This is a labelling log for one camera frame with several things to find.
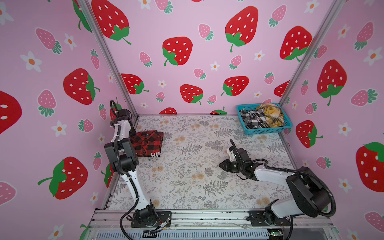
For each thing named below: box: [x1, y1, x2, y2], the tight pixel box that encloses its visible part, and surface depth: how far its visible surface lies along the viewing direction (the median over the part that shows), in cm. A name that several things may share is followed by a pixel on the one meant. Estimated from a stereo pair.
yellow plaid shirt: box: [256, 103, 285, 128], surface depth 109 cm
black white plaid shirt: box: [240, 108, 269, 129], surface depth 109 cm
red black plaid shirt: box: [129, 130, 164, 157], surface depth 102 cm
